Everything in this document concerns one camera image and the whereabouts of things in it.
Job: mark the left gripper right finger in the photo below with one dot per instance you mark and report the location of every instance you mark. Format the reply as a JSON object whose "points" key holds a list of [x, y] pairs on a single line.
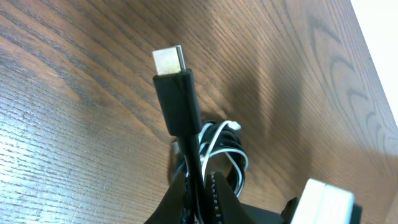
{"points": [[223, 206]]}

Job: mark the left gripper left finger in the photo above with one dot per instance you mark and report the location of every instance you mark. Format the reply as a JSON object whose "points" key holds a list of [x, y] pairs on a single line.
{"points": [[170, 208]]}

